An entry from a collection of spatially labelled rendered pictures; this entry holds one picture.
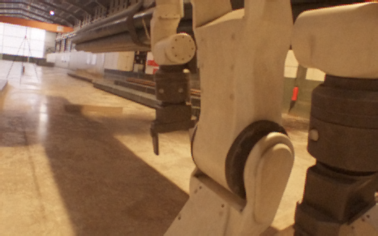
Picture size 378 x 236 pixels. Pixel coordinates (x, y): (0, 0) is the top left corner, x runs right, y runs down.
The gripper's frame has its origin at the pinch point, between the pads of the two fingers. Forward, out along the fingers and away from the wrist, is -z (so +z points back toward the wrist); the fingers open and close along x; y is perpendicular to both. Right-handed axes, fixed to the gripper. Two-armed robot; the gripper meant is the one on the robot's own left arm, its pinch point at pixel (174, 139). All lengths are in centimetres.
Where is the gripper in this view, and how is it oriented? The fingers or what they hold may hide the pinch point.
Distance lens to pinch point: 65.2
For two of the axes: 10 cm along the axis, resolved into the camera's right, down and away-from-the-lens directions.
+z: -0.3, -9.7, -2.4
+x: 8.8, -1.4, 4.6
